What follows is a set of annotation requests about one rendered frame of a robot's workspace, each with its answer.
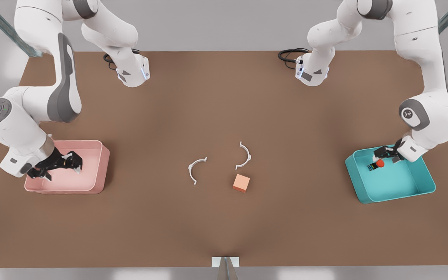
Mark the red button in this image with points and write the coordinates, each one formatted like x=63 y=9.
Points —
x=380 y=163

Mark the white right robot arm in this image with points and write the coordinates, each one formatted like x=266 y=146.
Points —
x=33 y=97

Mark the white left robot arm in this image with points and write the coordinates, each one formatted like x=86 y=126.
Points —
x=422 y=54

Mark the pink storage box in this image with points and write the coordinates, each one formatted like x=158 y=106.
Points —
x=84 y=171

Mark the blue storage box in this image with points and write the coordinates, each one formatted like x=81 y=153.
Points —
x=395 y=182

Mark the white curved clip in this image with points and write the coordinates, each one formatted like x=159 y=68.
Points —
x=191 y=168
x=247 y=156

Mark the orange cube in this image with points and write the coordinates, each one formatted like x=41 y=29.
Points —
x=241 y=182

